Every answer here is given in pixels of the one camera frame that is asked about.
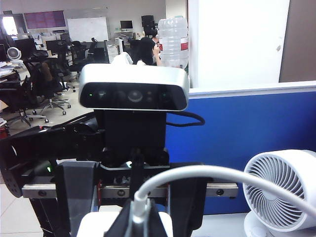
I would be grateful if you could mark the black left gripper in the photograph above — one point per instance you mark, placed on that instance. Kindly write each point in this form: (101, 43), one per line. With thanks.
(111, 191)

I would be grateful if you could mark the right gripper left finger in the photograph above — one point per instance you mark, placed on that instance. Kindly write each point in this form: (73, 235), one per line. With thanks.
(122, 219)

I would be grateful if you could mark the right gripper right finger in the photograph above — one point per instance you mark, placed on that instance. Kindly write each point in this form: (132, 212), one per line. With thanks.
(155, 224)

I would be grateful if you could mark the white charging base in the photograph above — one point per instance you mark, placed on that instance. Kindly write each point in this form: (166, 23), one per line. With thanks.
(93, 224)

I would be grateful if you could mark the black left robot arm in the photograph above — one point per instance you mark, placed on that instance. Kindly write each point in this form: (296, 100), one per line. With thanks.
(37, 148)

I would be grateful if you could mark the blue office partition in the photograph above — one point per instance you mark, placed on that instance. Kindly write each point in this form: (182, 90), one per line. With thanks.
(247, 123)

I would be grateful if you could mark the white cloth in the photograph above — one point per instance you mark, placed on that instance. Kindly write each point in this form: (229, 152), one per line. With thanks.
(122, 58)

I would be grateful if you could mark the person with black hair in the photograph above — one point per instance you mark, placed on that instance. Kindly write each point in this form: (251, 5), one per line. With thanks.
(145, 51)

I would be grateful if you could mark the clear plastic water bottle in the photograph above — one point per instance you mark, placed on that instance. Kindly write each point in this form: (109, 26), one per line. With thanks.
(172, 44)

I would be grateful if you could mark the white desk fan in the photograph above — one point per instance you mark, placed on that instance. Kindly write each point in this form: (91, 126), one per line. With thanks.
(308, 172)

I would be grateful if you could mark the black desktop monitor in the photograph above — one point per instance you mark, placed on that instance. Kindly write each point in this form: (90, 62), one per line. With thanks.
(24, 47)
(55, 45)

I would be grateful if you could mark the small desktop monitor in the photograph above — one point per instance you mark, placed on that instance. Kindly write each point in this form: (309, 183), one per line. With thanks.
(126, 24)

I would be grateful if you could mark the white whiteboard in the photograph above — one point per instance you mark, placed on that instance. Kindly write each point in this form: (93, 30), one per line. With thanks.
(86, 29)

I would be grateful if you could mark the small white fan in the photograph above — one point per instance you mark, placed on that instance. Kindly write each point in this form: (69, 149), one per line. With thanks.
(14, 53)

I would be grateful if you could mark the brown door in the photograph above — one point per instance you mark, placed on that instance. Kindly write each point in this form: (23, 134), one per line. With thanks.
(298, 37)

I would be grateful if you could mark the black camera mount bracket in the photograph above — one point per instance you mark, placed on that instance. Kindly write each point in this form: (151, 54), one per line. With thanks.
(133, 128)

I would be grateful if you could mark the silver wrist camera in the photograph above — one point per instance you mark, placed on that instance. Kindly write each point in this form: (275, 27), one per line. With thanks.
(133, 76)

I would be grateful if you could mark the pink wall display screen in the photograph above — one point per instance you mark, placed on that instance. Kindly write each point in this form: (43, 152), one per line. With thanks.
(44, 19)

